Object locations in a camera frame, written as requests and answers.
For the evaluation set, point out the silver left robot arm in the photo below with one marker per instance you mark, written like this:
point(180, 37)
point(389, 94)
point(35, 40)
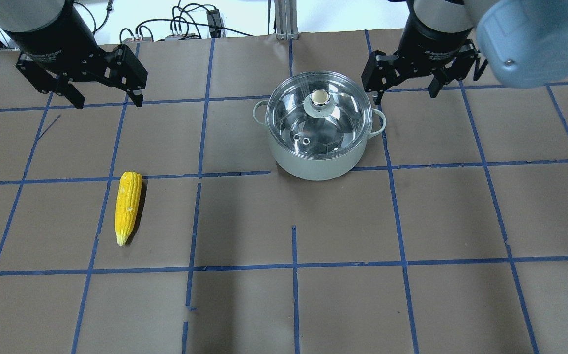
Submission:
point(22, 15)

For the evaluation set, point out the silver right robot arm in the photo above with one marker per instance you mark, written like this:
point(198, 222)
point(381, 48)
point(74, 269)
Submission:
point(523, 42)

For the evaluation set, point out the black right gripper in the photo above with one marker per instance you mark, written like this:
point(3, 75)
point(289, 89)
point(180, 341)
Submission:
point(429, 35)

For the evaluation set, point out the yellow corn cob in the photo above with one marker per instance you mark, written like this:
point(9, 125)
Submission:
point(127, 205)

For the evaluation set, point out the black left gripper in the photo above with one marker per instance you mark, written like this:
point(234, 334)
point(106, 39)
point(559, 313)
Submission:
point(50, 45)

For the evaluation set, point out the glass pot lid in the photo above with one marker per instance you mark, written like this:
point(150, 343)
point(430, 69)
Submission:
point(319, 115)

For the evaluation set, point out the pale green cooking pot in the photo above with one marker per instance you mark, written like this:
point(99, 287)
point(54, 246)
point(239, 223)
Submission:
point(317, 170)

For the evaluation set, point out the aluminium frame post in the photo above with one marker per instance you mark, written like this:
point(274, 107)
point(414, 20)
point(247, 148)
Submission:
point(286, 20)

